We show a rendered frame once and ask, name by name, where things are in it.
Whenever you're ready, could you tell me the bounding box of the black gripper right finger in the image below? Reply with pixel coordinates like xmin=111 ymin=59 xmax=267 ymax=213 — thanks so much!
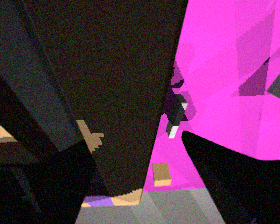
xmin=181 ymin=131 xmax=280 ymax=224

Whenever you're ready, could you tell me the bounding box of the small tan cube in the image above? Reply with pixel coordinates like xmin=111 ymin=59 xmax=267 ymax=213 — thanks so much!
xmin=152 ymin=163 xmax=172 ymax=187

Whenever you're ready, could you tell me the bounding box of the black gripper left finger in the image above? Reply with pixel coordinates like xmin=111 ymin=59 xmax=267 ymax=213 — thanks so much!
xmin=0 ymin=139 xmax=97 ymax=224

